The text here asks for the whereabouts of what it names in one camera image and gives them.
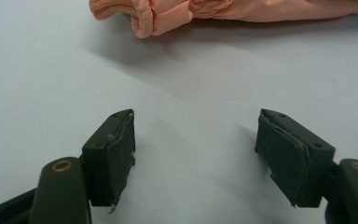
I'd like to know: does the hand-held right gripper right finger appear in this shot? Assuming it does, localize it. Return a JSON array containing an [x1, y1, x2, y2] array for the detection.
[[255, 108, 337, 208]]

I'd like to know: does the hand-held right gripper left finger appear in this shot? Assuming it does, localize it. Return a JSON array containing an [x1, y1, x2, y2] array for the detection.
[[81, 108, 137, 215]]

